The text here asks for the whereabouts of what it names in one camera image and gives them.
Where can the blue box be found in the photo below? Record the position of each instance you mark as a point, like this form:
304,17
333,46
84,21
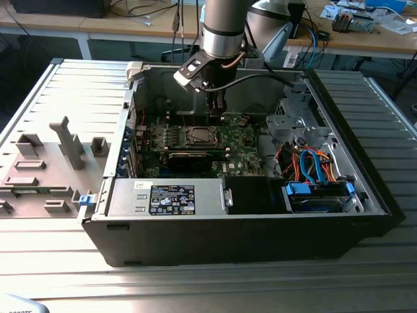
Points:
387,5

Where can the blue case latch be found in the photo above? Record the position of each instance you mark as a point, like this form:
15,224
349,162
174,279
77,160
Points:
85,200

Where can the CPU with silver lid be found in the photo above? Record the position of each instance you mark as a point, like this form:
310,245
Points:
202,135

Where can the metal locking lever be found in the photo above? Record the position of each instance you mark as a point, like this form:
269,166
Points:
184,122

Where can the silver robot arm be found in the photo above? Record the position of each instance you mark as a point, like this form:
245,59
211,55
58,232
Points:
223,29

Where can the green motherboard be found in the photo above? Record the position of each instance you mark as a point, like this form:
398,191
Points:
241,153

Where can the graphics card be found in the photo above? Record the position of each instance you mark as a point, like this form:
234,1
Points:
189,161

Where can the black computer box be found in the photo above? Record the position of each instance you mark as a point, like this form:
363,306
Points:
58,8

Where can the metal drive cage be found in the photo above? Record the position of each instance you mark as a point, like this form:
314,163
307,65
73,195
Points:
286,125

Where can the pale teach pendant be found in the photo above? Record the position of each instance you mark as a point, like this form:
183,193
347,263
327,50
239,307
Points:
19,304

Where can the grey parts rack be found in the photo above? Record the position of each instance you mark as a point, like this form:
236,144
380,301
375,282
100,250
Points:
55,176

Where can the black upright box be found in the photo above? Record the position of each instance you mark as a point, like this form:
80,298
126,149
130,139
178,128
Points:
296,13

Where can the grey power supply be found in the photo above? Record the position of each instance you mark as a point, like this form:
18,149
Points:
130,199

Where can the silver drive unit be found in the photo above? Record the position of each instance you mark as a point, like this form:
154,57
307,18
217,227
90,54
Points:
363,25

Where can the blue disk carrier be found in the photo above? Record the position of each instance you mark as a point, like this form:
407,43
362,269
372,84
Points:
298,189

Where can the beige case latch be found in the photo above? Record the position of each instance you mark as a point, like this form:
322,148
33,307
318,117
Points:
133,70

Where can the round coin battery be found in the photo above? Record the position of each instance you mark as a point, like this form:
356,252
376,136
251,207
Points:
243,122

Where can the wooden desk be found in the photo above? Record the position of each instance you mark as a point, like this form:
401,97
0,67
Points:
107,27
358,40

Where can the hard disk drive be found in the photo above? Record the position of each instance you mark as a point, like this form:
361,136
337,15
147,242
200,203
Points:
312,206

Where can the CPU cooler heatsink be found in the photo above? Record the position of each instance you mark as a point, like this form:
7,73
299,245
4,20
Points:
342,23

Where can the black PC case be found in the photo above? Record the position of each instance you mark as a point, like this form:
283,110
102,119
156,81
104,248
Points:
228,241

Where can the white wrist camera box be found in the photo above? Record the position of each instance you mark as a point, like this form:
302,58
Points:
193,66

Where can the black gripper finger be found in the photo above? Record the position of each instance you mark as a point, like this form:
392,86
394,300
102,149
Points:
217,104

